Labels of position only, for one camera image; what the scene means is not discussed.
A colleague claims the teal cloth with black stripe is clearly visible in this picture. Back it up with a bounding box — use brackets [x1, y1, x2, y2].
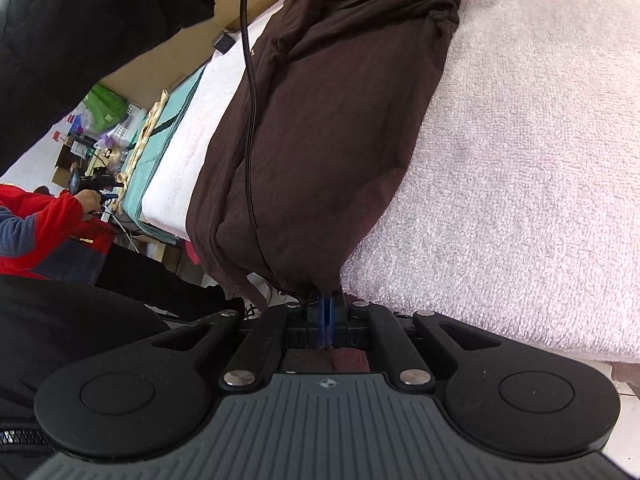
[120, 62, 208, 247]

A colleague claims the person's left forearm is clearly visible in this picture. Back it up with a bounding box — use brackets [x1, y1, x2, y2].
[0, 0, 218, 176]

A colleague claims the yellow patterned cloth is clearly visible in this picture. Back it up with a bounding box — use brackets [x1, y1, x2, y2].
[116, 89, 172, 201]

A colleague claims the white basket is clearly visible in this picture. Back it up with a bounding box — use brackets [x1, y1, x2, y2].
[114, 101, 140, 142]

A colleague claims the cardboard box with tape patches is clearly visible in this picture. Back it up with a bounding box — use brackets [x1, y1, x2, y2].
[97, 20, 226, 107]

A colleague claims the cluttered desk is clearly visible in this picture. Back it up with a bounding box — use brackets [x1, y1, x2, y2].
[50, 110, 131, 196]

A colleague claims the white terry towel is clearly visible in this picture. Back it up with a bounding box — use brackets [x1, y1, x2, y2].
[142, 0, 640, 364]

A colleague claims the green bag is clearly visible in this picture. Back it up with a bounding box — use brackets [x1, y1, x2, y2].
[81, 84, 129, 133]

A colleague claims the dark brown hoodie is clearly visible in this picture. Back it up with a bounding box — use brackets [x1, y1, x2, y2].
[185, 0, 503, 373]

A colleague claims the person's black jacket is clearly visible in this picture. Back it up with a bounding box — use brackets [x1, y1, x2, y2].
[0, 275, 171, 480]

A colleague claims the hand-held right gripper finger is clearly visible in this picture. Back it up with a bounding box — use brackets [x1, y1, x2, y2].
[150, 285, 327, 391]
[326, 285, 501, 391]

